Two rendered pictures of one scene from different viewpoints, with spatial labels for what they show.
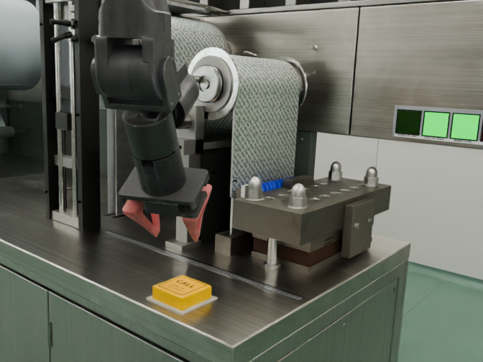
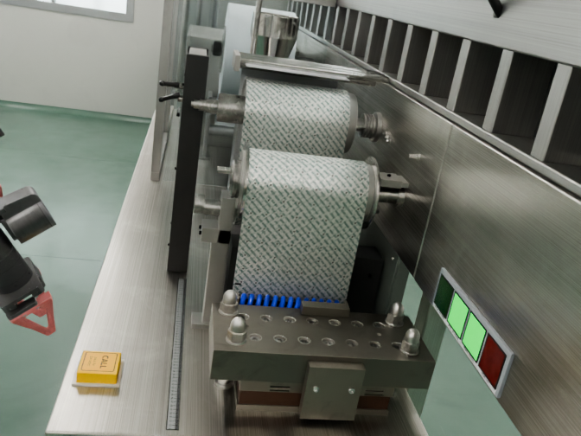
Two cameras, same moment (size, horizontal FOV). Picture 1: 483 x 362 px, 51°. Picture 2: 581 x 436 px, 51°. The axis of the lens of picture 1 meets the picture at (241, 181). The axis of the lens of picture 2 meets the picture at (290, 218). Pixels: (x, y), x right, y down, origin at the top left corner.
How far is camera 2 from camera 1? 0.87 m
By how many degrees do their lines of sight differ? 40
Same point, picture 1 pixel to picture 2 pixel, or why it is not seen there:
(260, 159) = (283, 270)
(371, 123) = (427, 276)
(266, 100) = (298, 210)
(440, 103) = (469, 290)
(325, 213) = (262, 359)
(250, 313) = (111, 414)
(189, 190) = (11, 297)
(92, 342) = not seen: hidden behind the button
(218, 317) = (85, 403)
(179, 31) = (281, 105)
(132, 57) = not seen: outside the picture
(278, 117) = (321, 231)
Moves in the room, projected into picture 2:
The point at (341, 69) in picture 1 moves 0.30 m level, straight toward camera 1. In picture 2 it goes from (426, 194) to (296, 208)
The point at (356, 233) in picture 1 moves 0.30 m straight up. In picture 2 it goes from (316, 395) to (347, 239)
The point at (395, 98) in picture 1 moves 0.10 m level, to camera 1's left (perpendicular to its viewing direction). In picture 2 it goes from (446, 258) to (397, 235)
